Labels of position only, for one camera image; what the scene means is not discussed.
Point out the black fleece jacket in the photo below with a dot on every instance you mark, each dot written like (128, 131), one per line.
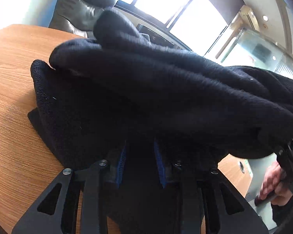
(119, 90)

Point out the wall air conditioner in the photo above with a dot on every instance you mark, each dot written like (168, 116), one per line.
(249, 17)

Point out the person's right hand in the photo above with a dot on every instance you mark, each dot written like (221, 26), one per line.
(272, 183)

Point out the dark green leather armchair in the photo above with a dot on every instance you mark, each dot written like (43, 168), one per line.
(78, 16)

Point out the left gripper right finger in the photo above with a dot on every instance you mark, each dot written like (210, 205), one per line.
(205, 197)

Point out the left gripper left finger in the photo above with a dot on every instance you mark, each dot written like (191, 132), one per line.
(76, 196)

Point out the black electronic device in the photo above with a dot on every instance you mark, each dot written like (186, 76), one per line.
(153, 37)

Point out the table cable grommet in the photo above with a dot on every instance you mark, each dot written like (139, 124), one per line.
(242, 169)

